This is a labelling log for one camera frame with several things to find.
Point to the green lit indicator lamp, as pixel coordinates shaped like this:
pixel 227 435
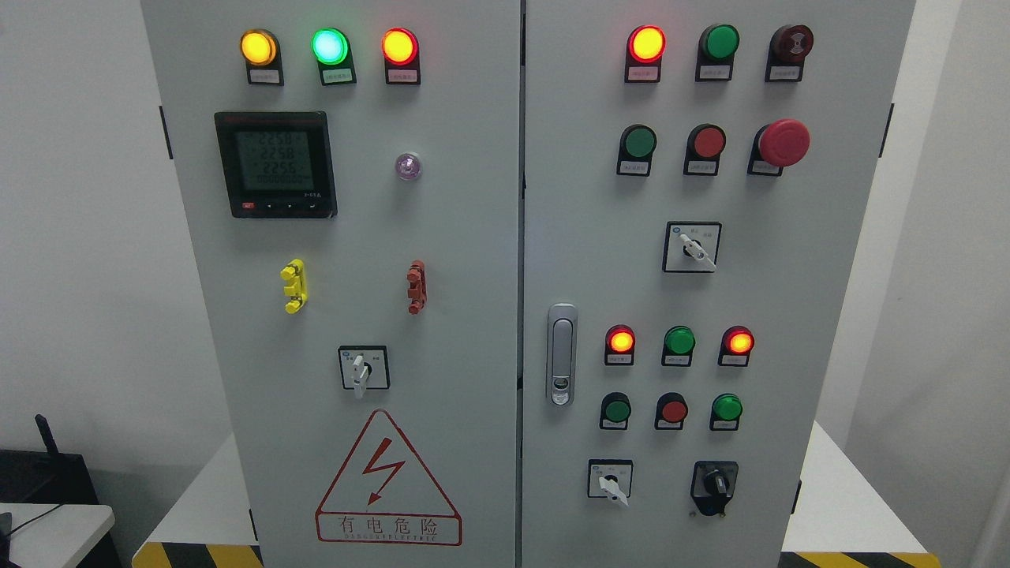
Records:
pixel 334 57

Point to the black key selector switch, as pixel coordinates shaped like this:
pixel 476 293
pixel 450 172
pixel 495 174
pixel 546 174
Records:
pixel 713 486

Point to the red electric hazard warning sticker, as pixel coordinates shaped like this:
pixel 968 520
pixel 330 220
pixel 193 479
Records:
pixel 385 494

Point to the red lit lamp lower left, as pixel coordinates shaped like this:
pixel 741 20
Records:
pixel 619 346

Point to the white rotary switch bottom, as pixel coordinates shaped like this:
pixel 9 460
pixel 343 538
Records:
pixel 610 479

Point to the red terminal clip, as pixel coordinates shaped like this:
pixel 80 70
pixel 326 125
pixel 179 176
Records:
pixel 416 290

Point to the red lit indicator lamp left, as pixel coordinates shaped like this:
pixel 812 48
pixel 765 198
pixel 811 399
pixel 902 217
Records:
pixel 401 57

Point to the red lit lamp lower right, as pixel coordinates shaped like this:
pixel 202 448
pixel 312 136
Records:
pixel 735 347

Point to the red emergency stop mushroom button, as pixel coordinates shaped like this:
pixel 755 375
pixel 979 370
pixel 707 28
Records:
pixel 777 145

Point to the red lit lamp top right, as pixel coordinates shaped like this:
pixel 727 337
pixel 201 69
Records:
pixel 645 49

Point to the black digital power meter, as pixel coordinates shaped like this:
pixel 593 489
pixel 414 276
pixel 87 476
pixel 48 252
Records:
pixel 277 165

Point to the red push button upper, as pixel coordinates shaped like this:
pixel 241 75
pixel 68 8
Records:
pixel 704 146

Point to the green lamp top right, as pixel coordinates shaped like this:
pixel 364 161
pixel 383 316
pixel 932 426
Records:
pixel 716 53

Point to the dark red buzzer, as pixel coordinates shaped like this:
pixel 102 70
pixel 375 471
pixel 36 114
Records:
pixel 788 49

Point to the red push button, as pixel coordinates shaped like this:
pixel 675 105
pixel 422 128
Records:
pixel 670 413
pixel 704 146

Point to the grey electrical control cabinet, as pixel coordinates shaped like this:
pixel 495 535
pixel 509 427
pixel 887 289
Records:
pixel 517 121

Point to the white side table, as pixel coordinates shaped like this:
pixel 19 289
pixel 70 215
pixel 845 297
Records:
pixel 61 538

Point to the silver cabinet door handle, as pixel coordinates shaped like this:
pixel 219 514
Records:
pixel 561 353

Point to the white rotary switch right upper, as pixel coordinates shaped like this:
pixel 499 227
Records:
pixel 691 247

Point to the green push button lower left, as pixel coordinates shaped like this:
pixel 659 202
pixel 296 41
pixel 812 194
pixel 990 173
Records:
pixel 615 411

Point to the green push button upper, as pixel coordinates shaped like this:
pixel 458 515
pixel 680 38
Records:
pixel 635 151

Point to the green push button lower right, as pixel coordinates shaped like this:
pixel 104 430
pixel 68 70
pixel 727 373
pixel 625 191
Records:
pixel 726 413

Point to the red push button lower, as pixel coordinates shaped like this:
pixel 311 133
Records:
pixel 670 413

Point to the yellow terminal clip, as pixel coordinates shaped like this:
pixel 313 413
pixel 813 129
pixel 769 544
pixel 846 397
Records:
pixel 295 288

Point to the green push button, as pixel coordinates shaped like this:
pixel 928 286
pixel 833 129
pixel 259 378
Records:
pixel 615 411
pixel 635 151
pixel 726 413

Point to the white rotary selector switch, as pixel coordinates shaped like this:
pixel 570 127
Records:
pixel 364 368

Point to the green lamp lower middle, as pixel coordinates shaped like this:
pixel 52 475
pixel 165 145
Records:
pixel 678 347

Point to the clear round light bulb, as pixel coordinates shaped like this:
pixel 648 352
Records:
pixel 408 166

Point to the white platform with hazard stripes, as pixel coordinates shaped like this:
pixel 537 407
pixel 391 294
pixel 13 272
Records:
pixel 839 520

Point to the yellow indicator lamp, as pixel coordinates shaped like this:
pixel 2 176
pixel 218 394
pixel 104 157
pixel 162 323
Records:
pixel 263 60

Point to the black device with antenna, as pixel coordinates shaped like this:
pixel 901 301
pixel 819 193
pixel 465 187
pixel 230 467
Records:
pixel 30 476

